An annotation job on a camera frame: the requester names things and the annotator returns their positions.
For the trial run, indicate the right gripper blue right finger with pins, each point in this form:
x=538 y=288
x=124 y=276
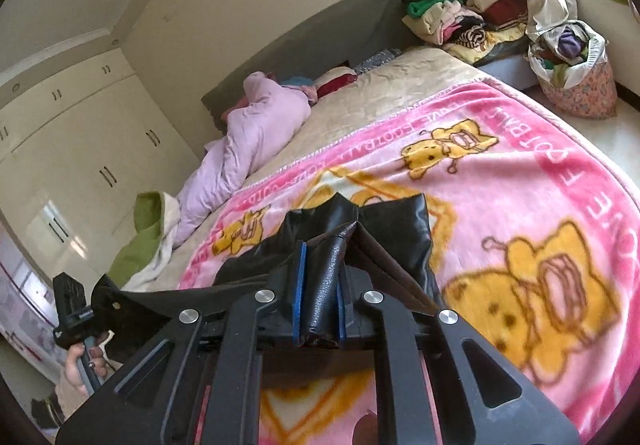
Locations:
x=341 y=309

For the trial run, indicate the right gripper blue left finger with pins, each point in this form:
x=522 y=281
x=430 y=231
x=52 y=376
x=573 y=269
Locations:
x=299 y=264

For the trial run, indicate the black leather jacket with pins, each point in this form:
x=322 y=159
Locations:
x=390 y=241

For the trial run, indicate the pile of folded clothes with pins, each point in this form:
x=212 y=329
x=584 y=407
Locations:
x=476 y=32

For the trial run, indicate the floral bag of clothes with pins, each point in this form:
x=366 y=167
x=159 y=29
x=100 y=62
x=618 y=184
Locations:
x=573 y=70

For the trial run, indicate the green and white fleece blanket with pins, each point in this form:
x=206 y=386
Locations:
x=143 y=259

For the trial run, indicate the lilac puffy quilt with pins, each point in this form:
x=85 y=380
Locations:
x=256 y=132

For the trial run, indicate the red and white pillow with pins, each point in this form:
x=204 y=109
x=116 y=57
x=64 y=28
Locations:
x=335 y=79

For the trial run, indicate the beige quilted bedspread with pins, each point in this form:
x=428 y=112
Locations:
x=329 y=136

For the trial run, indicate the pink cartoon bear blanket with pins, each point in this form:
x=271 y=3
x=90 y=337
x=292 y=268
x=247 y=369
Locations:
x=535 y=230

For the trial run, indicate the dark green padded headboard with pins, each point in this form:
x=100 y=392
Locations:
x=348 y=32

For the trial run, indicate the cream wardrobe with handles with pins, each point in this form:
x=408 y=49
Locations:
x=76 y=150

